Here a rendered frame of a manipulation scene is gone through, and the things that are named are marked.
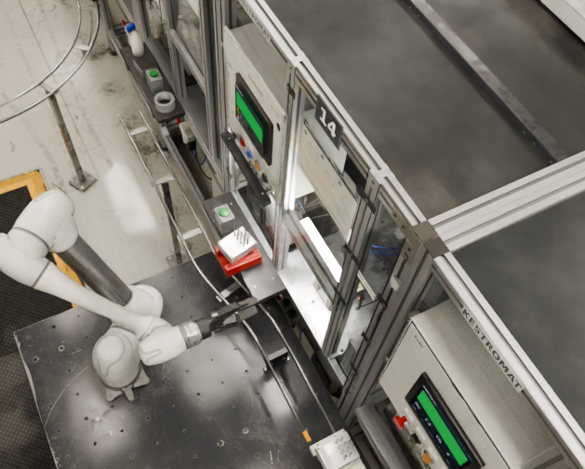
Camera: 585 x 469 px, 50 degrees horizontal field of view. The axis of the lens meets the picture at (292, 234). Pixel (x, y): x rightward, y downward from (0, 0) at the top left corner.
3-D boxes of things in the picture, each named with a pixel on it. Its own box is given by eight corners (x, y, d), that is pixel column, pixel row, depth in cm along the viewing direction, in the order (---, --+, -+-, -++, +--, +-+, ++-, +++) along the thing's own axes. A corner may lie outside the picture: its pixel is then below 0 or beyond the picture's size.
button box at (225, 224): (214, 223, 266) (213, 207, 256) (231, 217, 269) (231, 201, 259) (222, 237, 263) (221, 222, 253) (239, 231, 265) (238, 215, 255)
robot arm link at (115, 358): (90, 380, 245) (78, 360, 227) (113, 339, 255) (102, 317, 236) (127, 394, 243) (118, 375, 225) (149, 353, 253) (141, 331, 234)
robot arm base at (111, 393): (111, 412, 245) (108, 408, 240) (92, 364, 255) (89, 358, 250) (154, 392, 250) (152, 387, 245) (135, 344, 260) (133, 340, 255)
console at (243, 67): (220, 126, 236) (216, 27, 196) (287, 102, 244) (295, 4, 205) (271, 208, 217) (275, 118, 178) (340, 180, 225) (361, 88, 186)
